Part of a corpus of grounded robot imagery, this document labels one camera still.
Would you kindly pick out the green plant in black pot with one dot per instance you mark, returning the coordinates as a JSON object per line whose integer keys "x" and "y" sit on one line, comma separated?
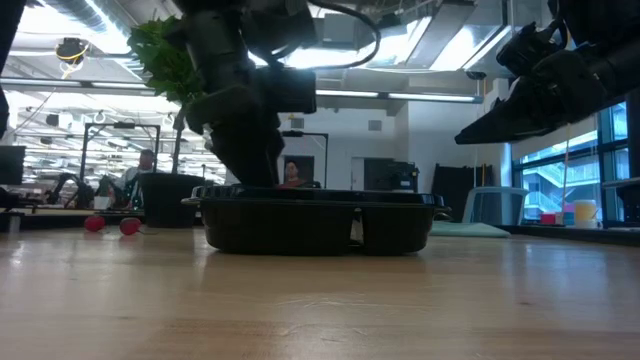
{"x": 160, "y": 65}

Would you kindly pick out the long ceiling light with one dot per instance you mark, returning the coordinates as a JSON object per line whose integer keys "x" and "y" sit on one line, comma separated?
{"x": 75, "y": 85}
{"x": 430, "y": 96}

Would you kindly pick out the black two-compartment food container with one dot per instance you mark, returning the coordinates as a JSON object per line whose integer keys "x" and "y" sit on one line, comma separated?
{"x": 280, "y": 225}

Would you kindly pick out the yellow bottle on desk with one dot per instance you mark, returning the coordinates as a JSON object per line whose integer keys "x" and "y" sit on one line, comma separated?
{"x": 585, "y": 212}

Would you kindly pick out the blue box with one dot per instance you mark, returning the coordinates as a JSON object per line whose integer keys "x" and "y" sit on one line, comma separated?
{"x": 569, "y": 218}

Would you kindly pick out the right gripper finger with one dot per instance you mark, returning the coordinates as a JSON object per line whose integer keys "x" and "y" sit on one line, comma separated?
{"x": 510, "y": 110}
{"x": 525, "y": 129}

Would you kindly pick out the pink box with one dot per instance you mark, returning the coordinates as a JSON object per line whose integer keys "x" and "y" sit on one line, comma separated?
{"x": 549, "y": 218}

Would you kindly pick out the black monitor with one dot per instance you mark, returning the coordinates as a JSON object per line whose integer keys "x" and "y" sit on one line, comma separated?
{"x": 12, "y": 165}

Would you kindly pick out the black rig frame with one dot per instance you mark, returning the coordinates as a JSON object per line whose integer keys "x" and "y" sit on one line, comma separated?
{"x": 122, "y": 125}
{"x": 320, "y": 150}

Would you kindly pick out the green folded cloth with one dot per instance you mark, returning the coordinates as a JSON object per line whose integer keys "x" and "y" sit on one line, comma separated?
{"x": 465, "y": 230}

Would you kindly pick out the white cup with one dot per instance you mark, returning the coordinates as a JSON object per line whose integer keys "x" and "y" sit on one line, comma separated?
{"x": 102, "y": 202}

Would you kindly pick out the black panel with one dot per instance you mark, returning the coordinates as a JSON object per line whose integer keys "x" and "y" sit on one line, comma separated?
{"x": 455, "y": 190}

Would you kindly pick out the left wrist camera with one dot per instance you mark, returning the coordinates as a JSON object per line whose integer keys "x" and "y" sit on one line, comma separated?
{"x": 287, "y": 90}

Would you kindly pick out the black ceiling device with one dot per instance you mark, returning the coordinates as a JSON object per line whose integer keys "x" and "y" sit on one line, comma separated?
{"x": 71, "y": 49}

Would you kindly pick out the black cabinet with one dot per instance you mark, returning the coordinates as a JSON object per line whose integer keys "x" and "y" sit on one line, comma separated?
{"x": 385, "y": 175}

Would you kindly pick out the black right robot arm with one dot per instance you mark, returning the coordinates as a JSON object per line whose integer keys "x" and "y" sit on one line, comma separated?
{"x": 615, "y": 50}

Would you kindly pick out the black aluminium table frame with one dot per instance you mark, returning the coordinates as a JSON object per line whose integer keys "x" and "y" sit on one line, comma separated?
{"x": 600, "y": 235}

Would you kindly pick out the white office chair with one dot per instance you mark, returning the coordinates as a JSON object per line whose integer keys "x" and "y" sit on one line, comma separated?
{"x": 495, "y": 205}

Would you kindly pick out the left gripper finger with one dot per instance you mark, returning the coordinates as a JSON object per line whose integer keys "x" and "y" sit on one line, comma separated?
{"x": 247, "y": 160}
{"x": 279, "y": 150}

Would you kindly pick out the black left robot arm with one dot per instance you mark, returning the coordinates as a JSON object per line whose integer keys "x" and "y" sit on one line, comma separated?
{"x": 215, "y": 20}

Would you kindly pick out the small red berry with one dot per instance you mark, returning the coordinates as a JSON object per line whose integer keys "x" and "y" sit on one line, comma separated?
{"x": 94, "y": 223}

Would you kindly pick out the red cherry with stem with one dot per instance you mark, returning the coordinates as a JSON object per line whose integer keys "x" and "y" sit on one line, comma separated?
{"x": 130, "y": 226}

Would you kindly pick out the ceiling security camera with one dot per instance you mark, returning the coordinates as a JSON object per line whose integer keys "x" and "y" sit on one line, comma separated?
{"x": 476, "y": 75}

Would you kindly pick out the person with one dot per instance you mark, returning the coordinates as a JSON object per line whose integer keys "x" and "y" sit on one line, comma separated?
{"x": 146, "y": 160}
{"x": 292, "y": 172}

